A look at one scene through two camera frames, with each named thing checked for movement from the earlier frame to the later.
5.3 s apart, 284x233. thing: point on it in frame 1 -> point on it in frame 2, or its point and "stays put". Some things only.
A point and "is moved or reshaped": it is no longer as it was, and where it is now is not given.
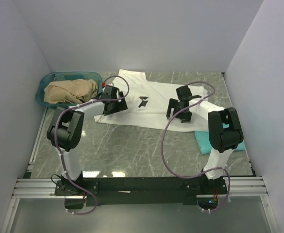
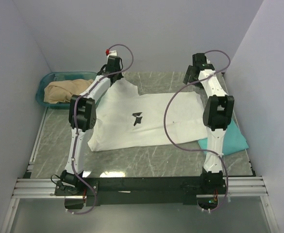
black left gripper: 121,106 -> 120,76
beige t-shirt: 73,91 stays put
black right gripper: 173,104 -> 189,73
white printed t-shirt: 147,104 is moved or reshaped
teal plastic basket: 55,76 stays put
